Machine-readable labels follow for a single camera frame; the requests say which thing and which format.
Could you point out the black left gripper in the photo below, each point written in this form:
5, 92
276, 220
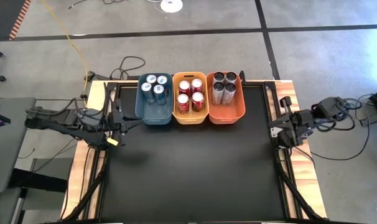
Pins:
117, 119

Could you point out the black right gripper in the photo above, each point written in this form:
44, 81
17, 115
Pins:
289, 123

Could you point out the blue soda can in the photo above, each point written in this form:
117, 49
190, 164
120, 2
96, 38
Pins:
151, 79
147, 91
162, 81
159, 93

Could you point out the orange plastic bin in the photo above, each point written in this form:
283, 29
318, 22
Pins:
227, 115

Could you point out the tall silver can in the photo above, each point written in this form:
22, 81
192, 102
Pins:
229, 93
231, 76
218, 91
219, 76

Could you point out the red cola can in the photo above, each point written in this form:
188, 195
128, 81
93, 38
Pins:
197, 85
184, 87
198, 101
183, 102

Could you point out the yellow plastic bin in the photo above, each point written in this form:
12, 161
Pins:
190, 117

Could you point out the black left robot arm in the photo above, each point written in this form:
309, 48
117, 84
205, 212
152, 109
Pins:
73, 123

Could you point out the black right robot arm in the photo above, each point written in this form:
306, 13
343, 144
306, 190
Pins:
325, 113

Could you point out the blue plastic bin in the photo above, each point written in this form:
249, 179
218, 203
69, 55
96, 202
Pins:
153, 116

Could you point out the black flat panel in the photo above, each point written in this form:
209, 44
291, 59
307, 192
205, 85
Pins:
36, 180

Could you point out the grey desk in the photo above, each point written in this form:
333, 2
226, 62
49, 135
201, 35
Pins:
11, 155

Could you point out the white round floor disc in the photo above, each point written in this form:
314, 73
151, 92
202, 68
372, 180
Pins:
171, 5

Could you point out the black orange striped floor mat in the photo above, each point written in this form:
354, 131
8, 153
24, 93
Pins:
2, 18

